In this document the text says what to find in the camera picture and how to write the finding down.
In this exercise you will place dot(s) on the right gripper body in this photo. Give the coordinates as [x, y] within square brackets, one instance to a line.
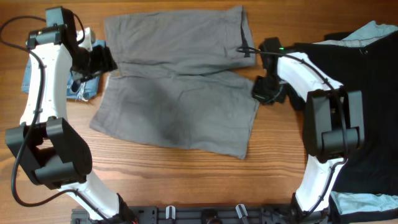
[269, 89]

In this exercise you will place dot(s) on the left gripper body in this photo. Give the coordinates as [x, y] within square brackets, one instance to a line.
[99, 61]

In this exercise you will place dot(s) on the grey shorts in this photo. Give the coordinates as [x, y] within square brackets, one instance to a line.
[176, 83]

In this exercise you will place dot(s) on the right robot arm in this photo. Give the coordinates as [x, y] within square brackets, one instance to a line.
[333, 124]

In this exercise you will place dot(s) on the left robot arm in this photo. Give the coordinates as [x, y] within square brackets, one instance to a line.
[45, 146]

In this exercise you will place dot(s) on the folded blue denim shorts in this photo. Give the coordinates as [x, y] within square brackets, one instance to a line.
[82, 92]

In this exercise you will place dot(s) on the black garment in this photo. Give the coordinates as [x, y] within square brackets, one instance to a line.
[373, 71]

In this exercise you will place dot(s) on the light blue garment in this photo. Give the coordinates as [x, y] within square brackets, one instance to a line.
[348, 203]

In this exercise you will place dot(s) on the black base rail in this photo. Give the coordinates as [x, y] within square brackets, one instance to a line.
[196, 215]

